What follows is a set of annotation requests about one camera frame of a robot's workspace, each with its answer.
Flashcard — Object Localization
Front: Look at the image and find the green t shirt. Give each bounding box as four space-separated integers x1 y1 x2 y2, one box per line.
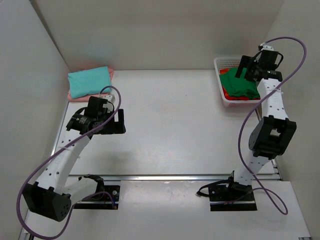
219 67 261 99

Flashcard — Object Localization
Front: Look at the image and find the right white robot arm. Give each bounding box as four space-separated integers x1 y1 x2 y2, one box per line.
196 46 297 204

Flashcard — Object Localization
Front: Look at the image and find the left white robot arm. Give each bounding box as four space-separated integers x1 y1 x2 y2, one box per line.
22 97 126 222

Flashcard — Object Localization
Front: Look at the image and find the orange t shirt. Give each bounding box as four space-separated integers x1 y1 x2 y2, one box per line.
219 69 261 102

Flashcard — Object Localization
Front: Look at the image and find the white plastic basket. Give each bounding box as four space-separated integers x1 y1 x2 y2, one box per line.
214 56 260 108

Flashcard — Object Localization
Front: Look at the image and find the folded pink t shirt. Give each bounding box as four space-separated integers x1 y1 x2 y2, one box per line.
67 67 115 102

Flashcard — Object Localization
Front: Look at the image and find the folded teal t shirt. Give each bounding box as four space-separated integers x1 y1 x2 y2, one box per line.
67 66 112 99

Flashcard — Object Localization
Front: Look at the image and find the aluminium rail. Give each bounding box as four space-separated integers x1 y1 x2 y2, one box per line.
67 173 282 183

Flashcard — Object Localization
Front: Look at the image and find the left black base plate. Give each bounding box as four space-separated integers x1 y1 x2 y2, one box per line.
74 185 121 210

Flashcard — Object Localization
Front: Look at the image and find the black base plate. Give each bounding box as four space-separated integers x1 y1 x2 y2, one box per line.
208 184 258 212
74 185 121 210

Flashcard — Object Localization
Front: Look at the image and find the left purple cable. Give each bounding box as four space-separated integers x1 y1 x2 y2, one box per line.
16 85 123 240

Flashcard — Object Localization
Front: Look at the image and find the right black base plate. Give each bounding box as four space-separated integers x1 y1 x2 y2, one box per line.
208 184 258 212

